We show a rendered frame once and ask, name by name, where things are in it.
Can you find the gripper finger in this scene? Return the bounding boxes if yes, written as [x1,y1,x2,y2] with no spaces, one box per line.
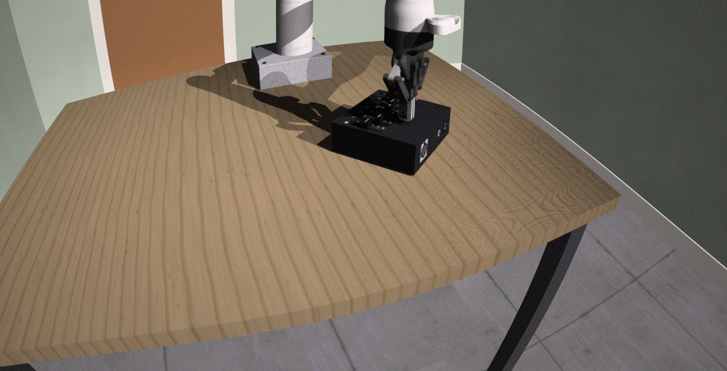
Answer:
[412,56,429,119]
[383,59,419,122]

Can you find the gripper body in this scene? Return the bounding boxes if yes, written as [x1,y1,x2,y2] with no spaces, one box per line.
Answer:
[384,26,434,82]

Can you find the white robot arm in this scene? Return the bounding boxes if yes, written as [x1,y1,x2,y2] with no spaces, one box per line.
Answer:
[276,0,461,56]

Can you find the black lighting desk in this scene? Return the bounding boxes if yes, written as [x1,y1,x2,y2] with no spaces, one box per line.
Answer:
[332,90,451,176]

